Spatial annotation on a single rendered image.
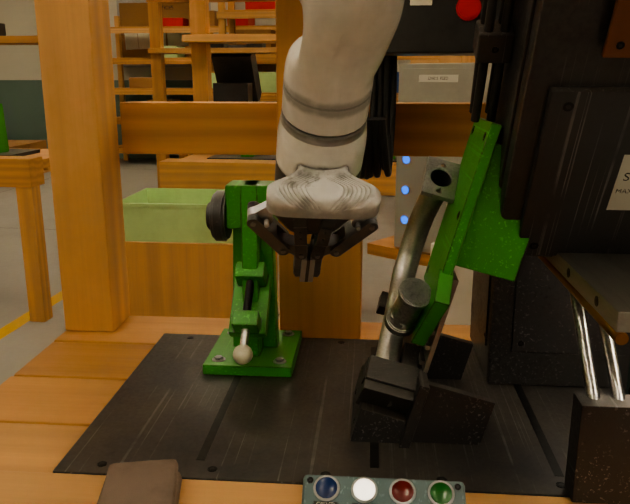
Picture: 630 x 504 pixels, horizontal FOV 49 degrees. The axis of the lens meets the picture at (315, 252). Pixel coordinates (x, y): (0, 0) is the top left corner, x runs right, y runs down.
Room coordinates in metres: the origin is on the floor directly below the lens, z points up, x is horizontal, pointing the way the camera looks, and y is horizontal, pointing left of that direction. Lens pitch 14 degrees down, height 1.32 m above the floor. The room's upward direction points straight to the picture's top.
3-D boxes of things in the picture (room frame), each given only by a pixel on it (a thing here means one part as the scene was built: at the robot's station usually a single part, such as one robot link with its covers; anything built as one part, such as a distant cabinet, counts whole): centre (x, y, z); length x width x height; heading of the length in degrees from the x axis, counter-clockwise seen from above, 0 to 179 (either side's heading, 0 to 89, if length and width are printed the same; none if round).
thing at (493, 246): (0.78, -0.20, 1.17); 0.13 x 0.12 x 0.20; 85
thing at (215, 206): (1.00, 0.14, 1.12); 0.07 x 0.03 x 0.08; 175
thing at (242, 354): (0.91, 0.10, 0.96); 0.06 x 0.03 x 0.06; 175
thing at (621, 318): (0.73, -0.35, 1.11); 0.39 x 0.16 x 0.03; 175
